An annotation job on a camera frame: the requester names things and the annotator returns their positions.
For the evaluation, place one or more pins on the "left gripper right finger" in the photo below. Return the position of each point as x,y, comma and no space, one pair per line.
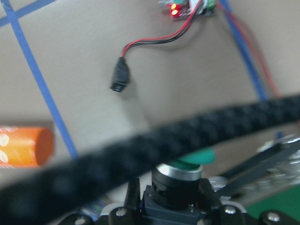
208,200

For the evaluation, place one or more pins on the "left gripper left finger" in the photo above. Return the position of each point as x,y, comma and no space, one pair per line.
132,203

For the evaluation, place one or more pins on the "orange cylinder with 4680 print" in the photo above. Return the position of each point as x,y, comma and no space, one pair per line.
25,147

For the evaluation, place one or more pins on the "motor speed controller board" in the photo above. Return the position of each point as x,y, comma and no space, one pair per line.
181,9

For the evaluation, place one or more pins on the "green push button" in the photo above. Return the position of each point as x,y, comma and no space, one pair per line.
171,197

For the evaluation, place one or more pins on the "green conveyor belt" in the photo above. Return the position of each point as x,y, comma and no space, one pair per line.
269,180

